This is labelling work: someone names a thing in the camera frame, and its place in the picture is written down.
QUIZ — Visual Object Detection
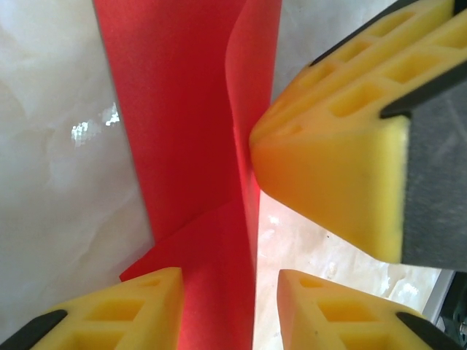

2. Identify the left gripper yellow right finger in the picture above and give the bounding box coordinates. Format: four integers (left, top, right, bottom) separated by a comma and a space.
277, 268, 465, 350

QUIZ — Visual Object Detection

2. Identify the red paper sheet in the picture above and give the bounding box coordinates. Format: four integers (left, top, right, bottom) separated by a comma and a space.
92, 0, 284, 350

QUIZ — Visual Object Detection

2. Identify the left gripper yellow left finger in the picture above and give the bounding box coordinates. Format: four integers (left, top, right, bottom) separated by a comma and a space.
0, 265, 184, 350

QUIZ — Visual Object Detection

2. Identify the long aluminium base rail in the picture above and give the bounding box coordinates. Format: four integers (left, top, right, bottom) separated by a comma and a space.
418, 268, 458, 324

